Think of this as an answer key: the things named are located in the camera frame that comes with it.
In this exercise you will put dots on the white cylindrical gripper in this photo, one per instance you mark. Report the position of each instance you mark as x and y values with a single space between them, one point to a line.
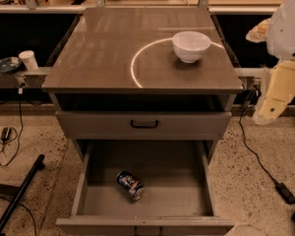
285 33

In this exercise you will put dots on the blue pepsi can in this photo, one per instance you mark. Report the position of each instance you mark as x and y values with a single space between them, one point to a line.
131 185

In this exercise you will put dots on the grey drawer cabinet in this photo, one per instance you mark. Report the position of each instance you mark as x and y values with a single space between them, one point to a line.
122 60

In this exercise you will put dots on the open grey middle drawer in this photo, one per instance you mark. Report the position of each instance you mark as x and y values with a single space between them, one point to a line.
177 198

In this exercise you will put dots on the closed grey top drawer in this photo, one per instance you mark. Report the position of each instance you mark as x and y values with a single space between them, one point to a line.
81 125

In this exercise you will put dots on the white ceramic bowl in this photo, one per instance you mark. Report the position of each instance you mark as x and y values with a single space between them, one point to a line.
190 46

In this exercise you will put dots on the black power adapter right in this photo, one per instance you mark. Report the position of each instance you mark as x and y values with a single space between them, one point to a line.
285 193

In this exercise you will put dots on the black power adapter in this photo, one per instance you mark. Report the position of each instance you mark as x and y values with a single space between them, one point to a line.
5 135
285 193

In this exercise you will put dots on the white paper cup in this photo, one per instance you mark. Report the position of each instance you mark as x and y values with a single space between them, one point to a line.
29 60

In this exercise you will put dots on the black metal pole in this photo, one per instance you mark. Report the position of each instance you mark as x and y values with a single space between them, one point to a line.
13 194

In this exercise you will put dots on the dark blue plate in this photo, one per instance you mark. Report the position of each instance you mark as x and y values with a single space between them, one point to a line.
10 65

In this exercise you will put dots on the black power adapter left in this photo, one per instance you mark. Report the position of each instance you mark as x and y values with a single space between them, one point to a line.
5 135

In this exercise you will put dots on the black drawer handle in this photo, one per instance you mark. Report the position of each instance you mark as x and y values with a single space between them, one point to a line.
136 124

